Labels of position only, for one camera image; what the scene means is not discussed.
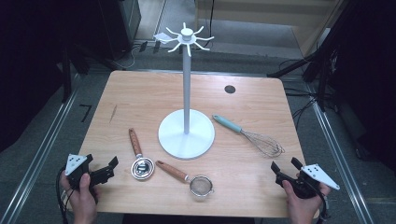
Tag white paper tag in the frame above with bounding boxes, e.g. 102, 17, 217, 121
153, 32, 173, 44

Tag wooden handled steel ladle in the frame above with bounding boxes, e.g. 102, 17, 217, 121
128, 127, 156, 181

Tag black upright post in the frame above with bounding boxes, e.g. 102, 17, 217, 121
60, 46, 74, 104

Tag teal handled wire whisk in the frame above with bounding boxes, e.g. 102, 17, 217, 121
212, 114, 285, 159

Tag metal floor rail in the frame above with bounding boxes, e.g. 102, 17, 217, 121
311, 101, 376, 224
0, 90, 79, 224

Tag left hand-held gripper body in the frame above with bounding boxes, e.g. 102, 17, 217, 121
64, 154, 115, 189

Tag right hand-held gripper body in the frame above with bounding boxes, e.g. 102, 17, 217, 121
275, 163, 341, 200

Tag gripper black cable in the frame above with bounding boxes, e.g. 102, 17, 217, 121
55, 167, 71, 224
303, 176, 331, 224

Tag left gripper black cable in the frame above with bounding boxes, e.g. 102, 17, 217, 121
55, 167, 71, 224

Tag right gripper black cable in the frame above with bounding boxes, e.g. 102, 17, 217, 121
303, 176, 331, 224

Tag wooden handled mesh strainer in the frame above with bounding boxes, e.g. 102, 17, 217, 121
155, 160, 215, 199

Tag person's left hand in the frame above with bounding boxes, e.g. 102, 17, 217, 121
60, 170, 101, 224

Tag person's right hand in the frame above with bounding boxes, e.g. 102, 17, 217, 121
281, 179, 332, 224

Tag black hanging cable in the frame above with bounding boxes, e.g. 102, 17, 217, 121
207, 0, 216, 50

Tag pale wooden furniture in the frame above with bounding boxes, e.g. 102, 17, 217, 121
195, 0, 345, 58

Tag black floor cables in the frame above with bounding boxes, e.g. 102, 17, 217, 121
284, 87, 320, 129

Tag white utensil hook stand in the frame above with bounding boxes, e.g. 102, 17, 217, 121
158, 21, 216, 161

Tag black metal stand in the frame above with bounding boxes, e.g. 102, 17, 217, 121
266, 31, 335, 112

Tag dark cabinet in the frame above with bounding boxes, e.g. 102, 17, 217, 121
99, 0, 142, 60

